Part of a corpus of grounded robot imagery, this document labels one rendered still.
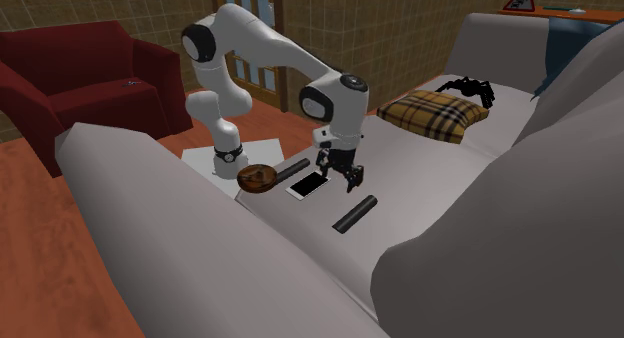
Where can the wooden door with glass panes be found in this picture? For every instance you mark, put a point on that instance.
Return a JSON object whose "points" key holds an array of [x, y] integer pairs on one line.
{"points": [[273, 81]]}

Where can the orange sideboard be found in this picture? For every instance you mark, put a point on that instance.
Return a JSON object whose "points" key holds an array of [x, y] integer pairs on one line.
{"points": [[599, 15]]}

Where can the small grey object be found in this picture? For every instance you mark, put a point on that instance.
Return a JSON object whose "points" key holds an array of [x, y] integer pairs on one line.
{"points": [[130, 83]]}

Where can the dark blue blanket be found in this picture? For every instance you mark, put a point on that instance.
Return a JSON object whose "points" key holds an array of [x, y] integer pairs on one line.
{"points": [[560, 49]]}

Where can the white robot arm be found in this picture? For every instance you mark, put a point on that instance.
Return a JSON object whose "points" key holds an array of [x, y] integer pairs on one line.
{"points": [[273, 44]]}

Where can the pale grey robot stand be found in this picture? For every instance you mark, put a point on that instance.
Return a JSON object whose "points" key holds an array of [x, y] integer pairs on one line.
{"points": [[263, 149]]}

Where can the dark red armchair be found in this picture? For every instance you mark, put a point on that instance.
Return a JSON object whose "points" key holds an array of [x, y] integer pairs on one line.
{"points": [[88, 98]]}

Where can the black cylinder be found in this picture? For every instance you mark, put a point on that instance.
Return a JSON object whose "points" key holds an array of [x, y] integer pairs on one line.
{"points": [[355, 214]]}

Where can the white phone with black screen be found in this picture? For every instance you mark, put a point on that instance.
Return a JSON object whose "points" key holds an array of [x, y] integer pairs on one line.
{"points": [[308, 185]]}

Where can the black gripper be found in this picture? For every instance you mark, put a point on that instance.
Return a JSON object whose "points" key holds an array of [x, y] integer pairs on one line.
{"points": [[339, 157]]}

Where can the yellow plaid cushion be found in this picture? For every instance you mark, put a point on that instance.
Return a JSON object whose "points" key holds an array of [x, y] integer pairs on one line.
{"points": [[431, 114]]}

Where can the grey sofa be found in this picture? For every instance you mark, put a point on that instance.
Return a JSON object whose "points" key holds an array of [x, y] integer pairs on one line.
{"points": [[414, 181]]}

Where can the black spider toy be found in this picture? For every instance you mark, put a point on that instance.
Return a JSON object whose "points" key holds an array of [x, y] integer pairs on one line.
{"points": [[470, 87]]}

